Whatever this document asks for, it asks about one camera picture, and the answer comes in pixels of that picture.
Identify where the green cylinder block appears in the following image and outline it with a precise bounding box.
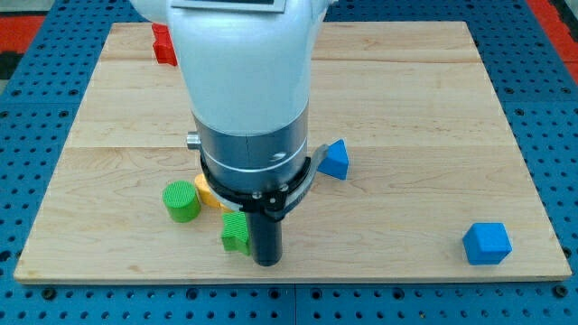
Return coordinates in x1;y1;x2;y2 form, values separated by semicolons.
162;181;201;223

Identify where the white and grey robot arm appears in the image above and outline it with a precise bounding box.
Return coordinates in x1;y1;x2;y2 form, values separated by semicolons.
131;0;333;193

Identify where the blue triangular block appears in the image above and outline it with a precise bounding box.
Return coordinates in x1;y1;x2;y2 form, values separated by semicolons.
317;139;350;181

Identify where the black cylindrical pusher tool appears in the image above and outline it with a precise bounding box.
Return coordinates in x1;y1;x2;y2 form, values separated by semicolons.
246;213;283;266

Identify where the green star block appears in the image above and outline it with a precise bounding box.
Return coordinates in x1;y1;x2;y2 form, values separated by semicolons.
221;212;251;255

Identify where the yellow block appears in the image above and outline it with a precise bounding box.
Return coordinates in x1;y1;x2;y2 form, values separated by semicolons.
193;173;231;212

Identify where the light wooden board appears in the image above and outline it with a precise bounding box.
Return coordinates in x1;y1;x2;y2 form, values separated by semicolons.
14;22;572;284

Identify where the red block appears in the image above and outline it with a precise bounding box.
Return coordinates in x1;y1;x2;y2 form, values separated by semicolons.
152;23;178;66

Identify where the blue cube block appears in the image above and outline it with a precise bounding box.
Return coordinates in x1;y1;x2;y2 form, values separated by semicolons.
462;223;513;265

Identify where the black clamp ring with strap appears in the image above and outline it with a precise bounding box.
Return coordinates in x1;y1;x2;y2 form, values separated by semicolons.
199;143;330;222

